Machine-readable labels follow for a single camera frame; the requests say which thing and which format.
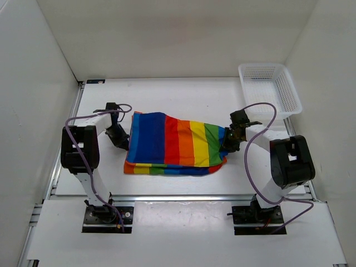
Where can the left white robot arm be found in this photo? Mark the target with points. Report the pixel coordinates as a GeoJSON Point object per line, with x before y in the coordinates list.
{"type": "Point", "coordinates": [80, 154]}

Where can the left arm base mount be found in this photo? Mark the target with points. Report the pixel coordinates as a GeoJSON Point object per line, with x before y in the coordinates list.
{"type": "Point", "coordinates": [105, 220]}

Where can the dark label sticker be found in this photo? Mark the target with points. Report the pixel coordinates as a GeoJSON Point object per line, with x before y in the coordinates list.
{"type": "Point", "coordinates": [95, 81]}

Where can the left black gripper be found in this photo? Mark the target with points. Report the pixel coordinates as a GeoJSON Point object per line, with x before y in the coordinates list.
{"type": "Point", "coordinates": [119, 143]}

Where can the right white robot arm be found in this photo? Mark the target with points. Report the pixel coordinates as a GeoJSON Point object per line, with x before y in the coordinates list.
{"type": "Point", "coordinates": [291, 164]}

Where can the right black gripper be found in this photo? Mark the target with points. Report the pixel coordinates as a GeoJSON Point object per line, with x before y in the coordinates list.
{"type": "Point", "coordinates": [227, 147]}

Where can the rainbow striped shorts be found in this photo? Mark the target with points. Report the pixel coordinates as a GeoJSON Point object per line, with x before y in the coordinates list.
{"type": "Point", "coordinates": [164, 145]}

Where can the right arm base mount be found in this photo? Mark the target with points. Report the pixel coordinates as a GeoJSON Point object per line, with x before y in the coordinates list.
{"type": "Point", "coordinates": [253, 220]}

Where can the white plastic mesh basket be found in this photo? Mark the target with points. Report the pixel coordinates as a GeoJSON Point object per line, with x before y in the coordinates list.
{"type": "Point", "coordinates": [272, 83]}

